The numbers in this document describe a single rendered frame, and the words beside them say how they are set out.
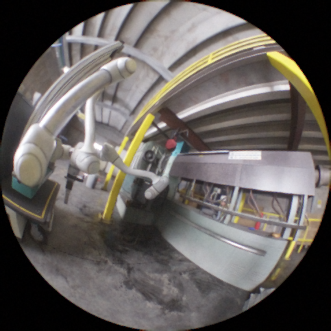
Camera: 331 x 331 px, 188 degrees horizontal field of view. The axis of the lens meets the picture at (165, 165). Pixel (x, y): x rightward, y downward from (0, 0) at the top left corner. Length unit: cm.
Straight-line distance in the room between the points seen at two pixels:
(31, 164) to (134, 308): 83
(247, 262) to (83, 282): 127
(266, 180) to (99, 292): 161
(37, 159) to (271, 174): 156
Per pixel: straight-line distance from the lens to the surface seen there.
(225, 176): 132
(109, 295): 83
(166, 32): 523
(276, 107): 164
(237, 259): 122
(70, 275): 87
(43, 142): 43
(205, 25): 488
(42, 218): 72
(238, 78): 137
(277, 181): 124
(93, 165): 51
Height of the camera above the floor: 77
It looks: 12 degrees up
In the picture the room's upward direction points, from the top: 22 degrees clockwise
